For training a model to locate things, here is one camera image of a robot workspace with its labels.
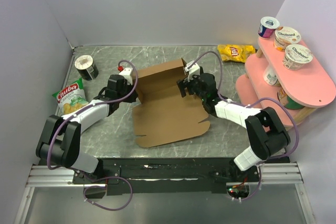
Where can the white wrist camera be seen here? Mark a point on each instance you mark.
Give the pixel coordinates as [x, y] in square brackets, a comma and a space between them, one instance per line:
[127, 74]
[192, 69]

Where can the aluminium rail frame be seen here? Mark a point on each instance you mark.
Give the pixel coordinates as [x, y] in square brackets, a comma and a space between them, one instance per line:
[51, 197]

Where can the brown cardboard box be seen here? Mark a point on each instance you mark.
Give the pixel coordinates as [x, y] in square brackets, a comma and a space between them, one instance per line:
[163, 115]

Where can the Chobani yogurt cup rear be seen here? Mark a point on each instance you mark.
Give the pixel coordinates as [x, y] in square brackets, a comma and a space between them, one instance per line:
[285, 36]

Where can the green can lower shelf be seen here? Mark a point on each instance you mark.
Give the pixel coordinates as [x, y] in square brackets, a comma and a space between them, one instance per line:
[287, 101]

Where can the Chobani yogurt cup front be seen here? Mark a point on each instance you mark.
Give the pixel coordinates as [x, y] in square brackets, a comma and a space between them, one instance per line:
[296, 56]

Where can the white cup middle shelf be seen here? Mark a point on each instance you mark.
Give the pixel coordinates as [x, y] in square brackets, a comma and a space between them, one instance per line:
[270, 77]

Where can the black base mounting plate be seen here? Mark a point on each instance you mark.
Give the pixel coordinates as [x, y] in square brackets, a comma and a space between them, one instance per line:
[168, 175]

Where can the pink three-tier shelf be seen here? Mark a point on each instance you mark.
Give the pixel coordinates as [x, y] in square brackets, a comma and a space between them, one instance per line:
[309, 86]

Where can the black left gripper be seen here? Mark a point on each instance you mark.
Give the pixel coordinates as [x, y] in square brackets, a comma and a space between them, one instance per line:
[133, 98]

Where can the green Chuba chips bag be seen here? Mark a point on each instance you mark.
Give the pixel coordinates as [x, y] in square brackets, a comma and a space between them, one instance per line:
[71, 98]

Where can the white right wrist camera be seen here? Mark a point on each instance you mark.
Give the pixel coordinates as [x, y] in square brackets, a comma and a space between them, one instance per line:
[192, 69]

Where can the yellow Lays chips bag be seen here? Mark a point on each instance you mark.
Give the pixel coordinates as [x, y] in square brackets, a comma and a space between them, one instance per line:
[235, 53]

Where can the black can white lid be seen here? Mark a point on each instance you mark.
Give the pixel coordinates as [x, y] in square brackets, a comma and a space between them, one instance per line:
[86, 67]

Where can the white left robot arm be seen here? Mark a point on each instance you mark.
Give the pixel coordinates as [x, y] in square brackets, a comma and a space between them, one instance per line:
[59, 143]

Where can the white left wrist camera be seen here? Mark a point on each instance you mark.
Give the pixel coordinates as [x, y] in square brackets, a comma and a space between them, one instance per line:
[127, 74]

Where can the chobani yogurt cup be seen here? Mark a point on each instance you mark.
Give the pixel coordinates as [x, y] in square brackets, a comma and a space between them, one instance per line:
[296, 56]
[285, 36]

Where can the purple white yogurt cup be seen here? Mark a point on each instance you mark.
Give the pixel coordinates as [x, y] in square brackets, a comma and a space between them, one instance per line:
[267, 26]

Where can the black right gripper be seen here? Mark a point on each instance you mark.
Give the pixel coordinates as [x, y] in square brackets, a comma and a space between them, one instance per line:
[182, 84]

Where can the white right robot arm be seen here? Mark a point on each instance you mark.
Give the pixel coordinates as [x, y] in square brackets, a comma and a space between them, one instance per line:
[266, 133]

